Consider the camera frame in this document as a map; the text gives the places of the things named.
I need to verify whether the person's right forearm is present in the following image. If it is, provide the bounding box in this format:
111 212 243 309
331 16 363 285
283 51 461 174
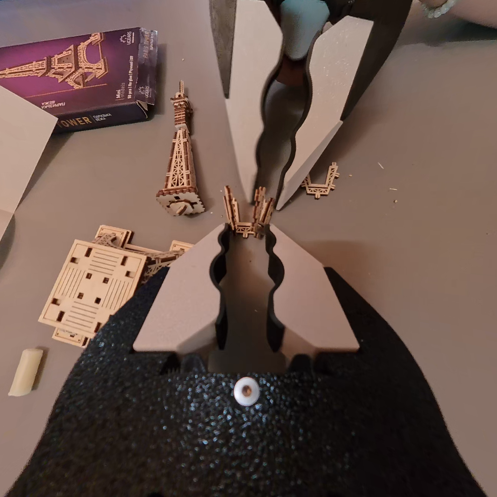
447 0 497 28

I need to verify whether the wooden tower spire model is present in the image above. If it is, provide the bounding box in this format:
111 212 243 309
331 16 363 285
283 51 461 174
156 80 205 217

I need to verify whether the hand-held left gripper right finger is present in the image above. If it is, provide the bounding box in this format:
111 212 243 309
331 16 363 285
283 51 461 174
265 224 360 353

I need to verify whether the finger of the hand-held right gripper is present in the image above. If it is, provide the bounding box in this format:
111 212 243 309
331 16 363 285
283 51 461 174
226 0 283 204
275 17 375 211

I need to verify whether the folded instruction leaflet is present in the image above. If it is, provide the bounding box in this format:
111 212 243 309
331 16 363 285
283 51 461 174
0 85 59 241

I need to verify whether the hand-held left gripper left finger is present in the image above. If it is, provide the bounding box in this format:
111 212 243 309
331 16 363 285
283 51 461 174
133 224 230 352

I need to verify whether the pale wax stick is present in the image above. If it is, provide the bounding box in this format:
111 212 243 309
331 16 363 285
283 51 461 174
8 348 44 397

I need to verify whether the pearl bracelet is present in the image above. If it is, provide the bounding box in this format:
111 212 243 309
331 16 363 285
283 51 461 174
421 0 459 19

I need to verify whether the wooden tower base model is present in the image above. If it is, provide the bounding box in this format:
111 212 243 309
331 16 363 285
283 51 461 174
38 224 195 347

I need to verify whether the purple puzzle box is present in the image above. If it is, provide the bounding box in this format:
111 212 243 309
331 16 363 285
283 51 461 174
0 27 159 134

